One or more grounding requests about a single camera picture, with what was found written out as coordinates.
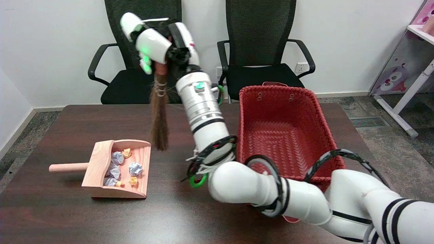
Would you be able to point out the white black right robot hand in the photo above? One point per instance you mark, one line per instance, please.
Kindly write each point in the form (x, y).
(154, 42)

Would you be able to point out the brown straw hand broom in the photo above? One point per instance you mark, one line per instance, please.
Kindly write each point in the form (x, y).
(159, 118)

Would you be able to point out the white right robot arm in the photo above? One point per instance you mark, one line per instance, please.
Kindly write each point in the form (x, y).
(203, 112)

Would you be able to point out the red woven basket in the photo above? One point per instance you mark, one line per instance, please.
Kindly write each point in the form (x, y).
(284, 135)

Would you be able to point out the black mesh office chair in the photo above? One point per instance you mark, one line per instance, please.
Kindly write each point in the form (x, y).
(118, 86)
(257, 34)

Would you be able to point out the crumpled white-blue paper ball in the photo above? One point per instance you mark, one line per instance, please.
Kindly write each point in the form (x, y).
(110, 182)
(113, 172)
(117, 157)
(135, 168)

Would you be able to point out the metal floor vent grille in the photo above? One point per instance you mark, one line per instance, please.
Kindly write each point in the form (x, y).
(367, 121)

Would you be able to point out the white shelf board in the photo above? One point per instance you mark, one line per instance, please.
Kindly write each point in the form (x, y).
(422, 32)

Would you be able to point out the pink cup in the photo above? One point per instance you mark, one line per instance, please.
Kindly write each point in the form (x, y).
(429, 25)

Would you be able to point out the white wall outlet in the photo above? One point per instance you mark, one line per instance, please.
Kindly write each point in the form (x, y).
(301, 67)
(219, 70)

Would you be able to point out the white desk frame leg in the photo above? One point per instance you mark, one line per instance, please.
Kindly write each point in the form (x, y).
(412, 89)

